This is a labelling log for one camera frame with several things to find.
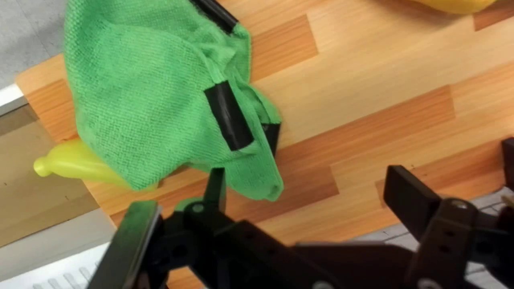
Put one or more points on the green microfiber towel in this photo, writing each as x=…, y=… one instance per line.
x=138, y=97

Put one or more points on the yellow toy corn green husk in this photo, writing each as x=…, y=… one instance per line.
x=69, y=162

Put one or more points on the yellow toy banana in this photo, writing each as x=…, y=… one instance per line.
x=455, y=3

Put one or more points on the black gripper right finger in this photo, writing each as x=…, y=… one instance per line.
x=450, y=230

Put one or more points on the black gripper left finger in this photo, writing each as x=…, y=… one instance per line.
x=214, y=241

